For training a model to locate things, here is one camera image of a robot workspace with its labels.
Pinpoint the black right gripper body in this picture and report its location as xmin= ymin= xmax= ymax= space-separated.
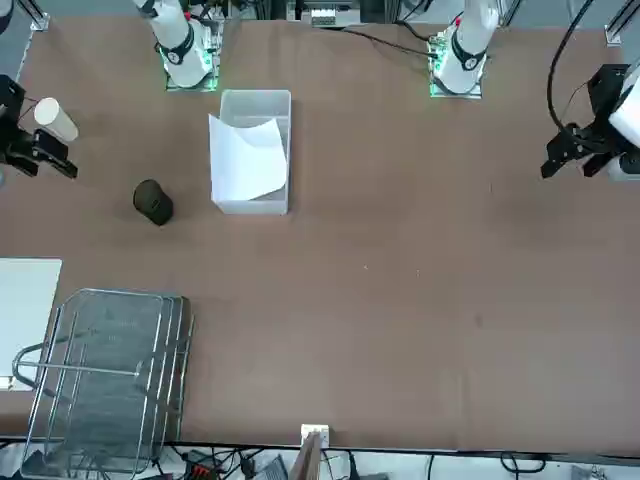
xmin=0 ymin=74 xmax=27 ymax=132

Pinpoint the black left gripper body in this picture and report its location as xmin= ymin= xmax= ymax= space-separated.
xmin=587 ymin=64 xmax=631 ymax=126

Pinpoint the white A4 paper sheet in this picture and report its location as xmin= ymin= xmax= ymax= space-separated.
xmin=208 ymin=113 xmax=288 ymax=202

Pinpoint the metal mesh file organizer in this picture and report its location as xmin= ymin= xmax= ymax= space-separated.
xmin=13 ymin=288 xmax=196 ymax=480

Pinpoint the white paper cup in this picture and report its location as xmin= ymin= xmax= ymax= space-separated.
xmin=33 ymin=97 xmax=80 ymax=144

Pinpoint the black mesh pen holder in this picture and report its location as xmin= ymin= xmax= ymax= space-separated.
xmin=132 ymin=179 xmax=175 ymax=227

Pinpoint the white clipboard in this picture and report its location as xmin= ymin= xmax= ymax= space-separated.
xmin=0 ymin=258 xmax=64 ymax=392

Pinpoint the translucent plastic box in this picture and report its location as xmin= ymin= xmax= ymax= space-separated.
xmin=208 ymin=89 xmax=293 ymax=216

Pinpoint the grey metal device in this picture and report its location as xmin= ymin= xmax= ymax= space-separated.
xmin=308 ymin=5 xmax=337 ymax=29

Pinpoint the white socket block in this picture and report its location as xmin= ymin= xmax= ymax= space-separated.
xmin=300 ymin=423 xmax=332 ymax=450

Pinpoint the brown wooden board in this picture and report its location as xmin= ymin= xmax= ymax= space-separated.
xmin=289 ymin=432 xmax=324 ymax=480

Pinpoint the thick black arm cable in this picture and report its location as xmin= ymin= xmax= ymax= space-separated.
xmin=546 ymin=0 xmax=604 ymax=132

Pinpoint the aluminium profile bracket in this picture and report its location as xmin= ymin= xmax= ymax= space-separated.
xmin=28 ymin=0 xmax=52 ymax=32
xmin=603 ymin=7 xmax=640 ymax=47

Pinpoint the black cable on table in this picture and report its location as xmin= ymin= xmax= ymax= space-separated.
xmin=342 ymin=27 xmax=437 ymax=57

